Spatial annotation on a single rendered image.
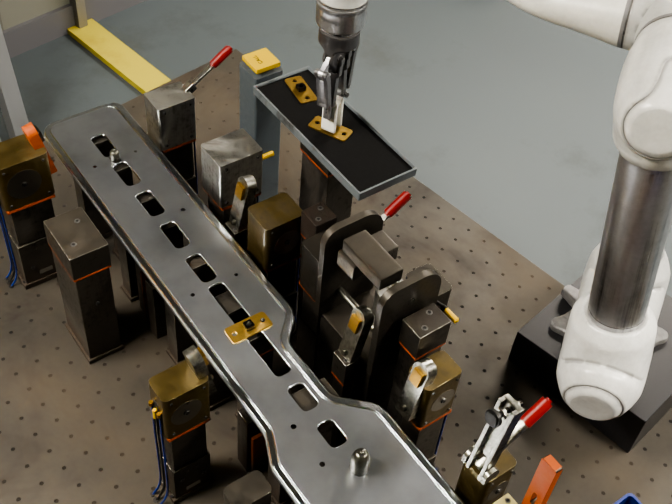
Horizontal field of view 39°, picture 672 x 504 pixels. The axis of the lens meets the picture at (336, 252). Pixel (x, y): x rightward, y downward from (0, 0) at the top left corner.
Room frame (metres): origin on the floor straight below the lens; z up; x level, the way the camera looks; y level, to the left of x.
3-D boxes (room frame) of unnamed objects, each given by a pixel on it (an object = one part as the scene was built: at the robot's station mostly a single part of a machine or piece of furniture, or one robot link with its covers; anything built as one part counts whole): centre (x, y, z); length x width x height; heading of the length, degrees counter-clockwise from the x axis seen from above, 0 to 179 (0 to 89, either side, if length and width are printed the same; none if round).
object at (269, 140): (1.66, 0.20, 0.92); 0.08 x 0.08 x 0.44; 40
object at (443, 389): (0.97, -0.20, 0.88); 0.11 x 0.07 x 0.37; 130
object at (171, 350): (1.23, 0.28, 0.84); 0.12 x 0.05 x 0.29; 130
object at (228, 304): (1.13, 0.19, 0.84); 0.12 x 0.05 x 0.29; 130
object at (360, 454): (0.80, -0.08, 1.02); 0.03 x 0.03 x 0.07
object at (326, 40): (1.45, 0.04, 1.36); 0.08 x 0.07 x 0.09; 155
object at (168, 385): (0.90, 0.25, 0.87); 0.12 x 0.07 x 0.35; 130
